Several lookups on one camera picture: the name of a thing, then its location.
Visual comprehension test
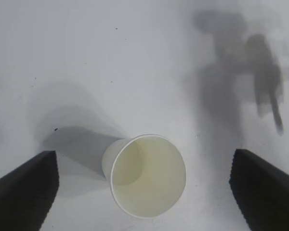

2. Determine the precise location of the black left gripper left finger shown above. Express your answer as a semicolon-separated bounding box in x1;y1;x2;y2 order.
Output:
0;150;61;231

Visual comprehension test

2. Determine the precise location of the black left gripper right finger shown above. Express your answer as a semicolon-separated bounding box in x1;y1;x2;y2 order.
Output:
229;148;289;231

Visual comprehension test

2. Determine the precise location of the white paper cup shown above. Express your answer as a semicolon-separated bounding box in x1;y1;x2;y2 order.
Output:
102;133;187;219

